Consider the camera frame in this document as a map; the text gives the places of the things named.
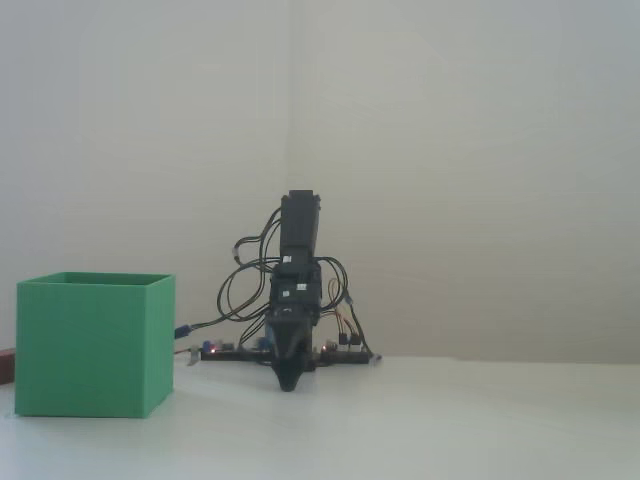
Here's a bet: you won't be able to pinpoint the black cable with blue plug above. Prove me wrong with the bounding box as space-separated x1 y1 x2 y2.
173 314 224 340

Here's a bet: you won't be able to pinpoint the black servo cable bundle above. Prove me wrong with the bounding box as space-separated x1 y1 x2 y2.
217 207 351 346

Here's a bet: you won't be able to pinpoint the circuit board with jumper wires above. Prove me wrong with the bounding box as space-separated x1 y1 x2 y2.
318 339 374 365

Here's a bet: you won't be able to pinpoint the blue controller circuit board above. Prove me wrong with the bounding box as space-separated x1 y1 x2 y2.
199 338 274 362

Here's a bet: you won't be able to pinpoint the coloured jumper wires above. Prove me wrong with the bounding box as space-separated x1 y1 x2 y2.
327 279 364 347

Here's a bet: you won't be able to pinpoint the green bin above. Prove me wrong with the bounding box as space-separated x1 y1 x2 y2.
14 271 177 419

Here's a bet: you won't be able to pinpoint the red block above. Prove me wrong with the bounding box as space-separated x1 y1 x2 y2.
0 348 17 386

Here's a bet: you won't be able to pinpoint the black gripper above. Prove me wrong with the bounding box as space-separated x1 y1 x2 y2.
268 264 322 393

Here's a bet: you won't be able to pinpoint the thin black power cable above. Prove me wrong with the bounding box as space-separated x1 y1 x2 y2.
342 293 375 360

